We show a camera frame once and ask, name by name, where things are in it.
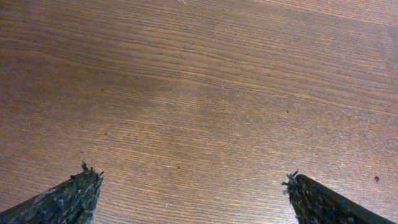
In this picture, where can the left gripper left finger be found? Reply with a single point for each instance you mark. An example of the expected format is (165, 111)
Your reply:
(73, 201)

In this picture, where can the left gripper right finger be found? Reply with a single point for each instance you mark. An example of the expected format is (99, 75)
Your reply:
(314, 203)

